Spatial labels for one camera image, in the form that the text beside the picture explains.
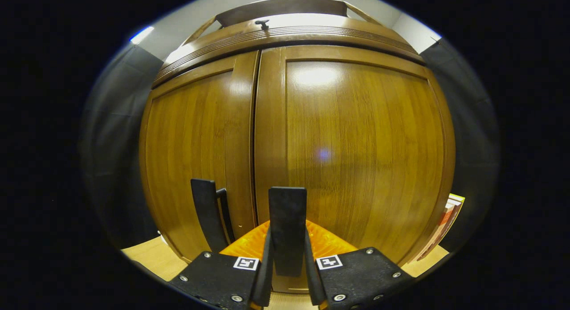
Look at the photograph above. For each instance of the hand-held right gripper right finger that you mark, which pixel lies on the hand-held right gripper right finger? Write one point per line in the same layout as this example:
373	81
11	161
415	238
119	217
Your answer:
311	279

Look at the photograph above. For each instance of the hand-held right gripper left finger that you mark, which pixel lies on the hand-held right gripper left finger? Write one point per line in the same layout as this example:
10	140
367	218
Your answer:
262	274

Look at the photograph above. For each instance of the wooden cabinet door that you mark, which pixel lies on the wooden cabinet door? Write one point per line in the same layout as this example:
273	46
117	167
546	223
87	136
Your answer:
365	145
191	145

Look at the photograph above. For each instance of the wooden double-door shoe cabinet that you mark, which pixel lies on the wooden double-door shoe cabinet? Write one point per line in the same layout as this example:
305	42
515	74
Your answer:
285	7

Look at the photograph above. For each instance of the yellow book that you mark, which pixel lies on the yellow book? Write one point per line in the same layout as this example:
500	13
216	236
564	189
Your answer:
456	197

